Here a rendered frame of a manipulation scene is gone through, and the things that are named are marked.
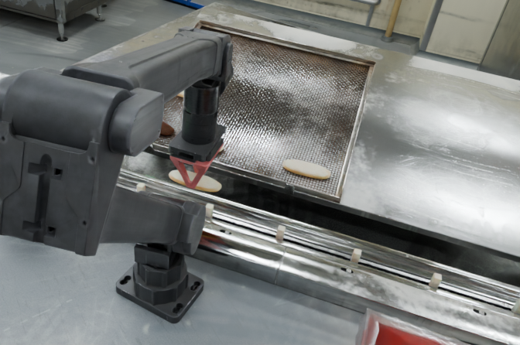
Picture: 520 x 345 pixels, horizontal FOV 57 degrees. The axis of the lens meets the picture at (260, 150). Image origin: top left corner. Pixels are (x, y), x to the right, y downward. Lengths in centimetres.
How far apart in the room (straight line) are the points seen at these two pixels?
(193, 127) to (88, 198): 43
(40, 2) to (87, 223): 333
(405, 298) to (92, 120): 63
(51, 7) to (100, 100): 327
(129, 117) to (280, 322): 53
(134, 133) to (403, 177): 74
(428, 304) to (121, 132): 63
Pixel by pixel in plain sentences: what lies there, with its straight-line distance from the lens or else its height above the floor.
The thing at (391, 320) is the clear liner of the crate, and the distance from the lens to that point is 73.
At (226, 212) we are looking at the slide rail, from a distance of 91.
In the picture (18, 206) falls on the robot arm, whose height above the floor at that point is 121.
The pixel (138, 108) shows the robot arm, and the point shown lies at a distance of 36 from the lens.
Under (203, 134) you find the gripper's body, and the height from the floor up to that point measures 104.
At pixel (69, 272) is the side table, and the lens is 87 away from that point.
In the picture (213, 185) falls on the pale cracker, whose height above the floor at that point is 93.
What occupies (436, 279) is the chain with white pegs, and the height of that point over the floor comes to 87.
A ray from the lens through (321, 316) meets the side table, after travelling 83.
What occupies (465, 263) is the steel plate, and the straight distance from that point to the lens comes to 102.
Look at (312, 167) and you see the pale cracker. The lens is 97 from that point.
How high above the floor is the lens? 147
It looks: 35 degrees down
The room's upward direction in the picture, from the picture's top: 9 degrees clockwise
